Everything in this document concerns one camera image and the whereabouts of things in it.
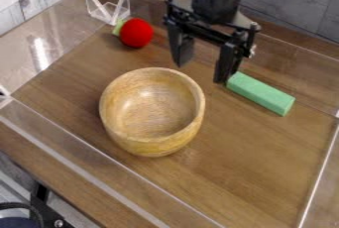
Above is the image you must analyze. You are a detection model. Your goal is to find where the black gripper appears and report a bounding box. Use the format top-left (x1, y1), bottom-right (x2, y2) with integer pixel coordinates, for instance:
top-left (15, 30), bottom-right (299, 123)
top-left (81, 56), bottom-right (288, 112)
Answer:
top-left (163, 0), bottom-right (260, 83)

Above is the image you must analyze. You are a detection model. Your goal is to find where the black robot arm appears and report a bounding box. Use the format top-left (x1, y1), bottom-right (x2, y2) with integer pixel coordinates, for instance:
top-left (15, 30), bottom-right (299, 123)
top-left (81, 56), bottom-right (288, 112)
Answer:
top-left (163, 0), bottom-right (260, 83)

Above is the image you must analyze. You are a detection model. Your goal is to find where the red fruit with green stem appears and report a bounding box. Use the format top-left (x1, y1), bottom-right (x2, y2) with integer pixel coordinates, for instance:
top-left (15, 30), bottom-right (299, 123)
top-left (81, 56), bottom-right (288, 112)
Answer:
top-left (112, 18), bottom-right (153, 49)

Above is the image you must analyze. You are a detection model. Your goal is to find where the green rectangular block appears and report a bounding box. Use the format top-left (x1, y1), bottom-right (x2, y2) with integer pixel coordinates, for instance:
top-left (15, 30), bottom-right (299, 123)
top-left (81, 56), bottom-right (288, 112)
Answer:
top-left (227, 72), bottom-right (295, 116)

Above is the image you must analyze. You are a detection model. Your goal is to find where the wooden bowl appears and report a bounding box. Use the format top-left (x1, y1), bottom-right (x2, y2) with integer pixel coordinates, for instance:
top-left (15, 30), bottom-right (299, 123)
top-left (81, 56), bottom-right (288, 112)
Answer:
top-left (99, 67), bottom-right (205, 157)

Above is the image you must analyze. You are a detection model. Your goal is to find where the black table clamp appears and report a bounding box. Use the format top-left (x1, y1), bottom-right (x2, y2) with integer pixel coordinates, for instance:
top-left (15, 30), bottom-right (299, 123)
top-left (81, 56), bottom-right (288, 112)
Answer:
top-left (0, 182), bottom-right (77, 228)

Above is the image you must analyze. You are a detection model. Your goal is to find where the clear acrylic tray wall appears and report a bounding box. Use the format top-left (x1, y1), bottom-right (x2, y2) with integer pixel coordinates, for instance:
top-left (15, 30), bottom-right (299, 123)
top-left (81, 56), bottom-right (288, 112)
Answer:
top-left (0, 0), bottom-right (339, 228)

